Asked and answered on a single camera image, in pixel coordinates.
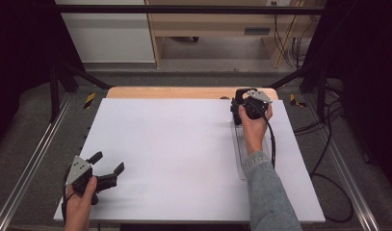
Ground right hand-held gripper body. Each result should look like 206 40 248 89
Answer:
234 88 274 120

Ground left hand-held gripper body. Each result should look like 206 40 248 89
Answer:
65 155 118 206

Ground clear plastic box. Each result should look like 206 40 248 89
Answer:
230 120 273 181

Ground person's right hand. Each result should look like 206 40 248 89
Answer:
238 104 274 156

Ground person's left hand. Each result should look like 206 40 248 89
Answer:
64 175 98 231

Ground white table board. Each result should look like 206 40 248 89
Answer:
53 97 327 224

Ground yellow black striped tape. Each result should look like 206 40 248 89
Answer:
289 92 309 109
83 92 97 110

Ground wooden table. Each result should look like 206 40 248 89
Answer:
106 86 279 101

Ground wooden desk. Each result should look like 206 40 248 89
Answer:
144 0 327 69

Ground black curtain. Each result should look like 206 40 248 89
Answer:
0 0 86 152
302 0 392 196

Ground white cabinet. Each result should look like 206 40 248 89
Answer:
55 0 157 64

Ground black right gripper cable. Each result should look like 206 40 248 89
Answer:
246 97 355 224

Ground aluminium rail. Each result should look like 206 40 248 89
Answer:
302 94 381 231
0 91 73 231

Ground black frame stand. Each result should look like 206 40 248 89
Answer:
266 61 328 121
48 59 112 123

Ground bundle of hanging desk cables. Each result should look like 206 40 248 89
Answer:
272 13 313 70

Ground black floor cables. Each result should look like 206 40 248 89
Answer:
292 78 346 176

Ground black horizontal frame bar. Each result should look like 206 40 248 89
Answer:
53 4 327 15

